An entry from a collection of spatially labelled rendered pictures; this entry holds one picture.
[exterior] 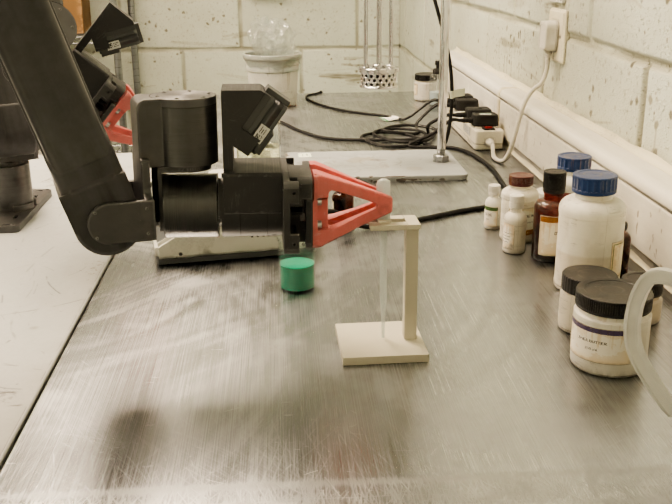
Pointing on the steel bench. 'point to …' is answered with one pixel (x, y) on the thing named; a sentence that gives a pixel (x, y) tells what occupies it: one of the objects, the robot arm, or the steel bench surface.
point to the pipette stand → (404, 331)
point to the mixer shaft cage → (371, 75)
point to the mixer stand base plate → (387, 164)
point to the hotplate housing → (213, 248)
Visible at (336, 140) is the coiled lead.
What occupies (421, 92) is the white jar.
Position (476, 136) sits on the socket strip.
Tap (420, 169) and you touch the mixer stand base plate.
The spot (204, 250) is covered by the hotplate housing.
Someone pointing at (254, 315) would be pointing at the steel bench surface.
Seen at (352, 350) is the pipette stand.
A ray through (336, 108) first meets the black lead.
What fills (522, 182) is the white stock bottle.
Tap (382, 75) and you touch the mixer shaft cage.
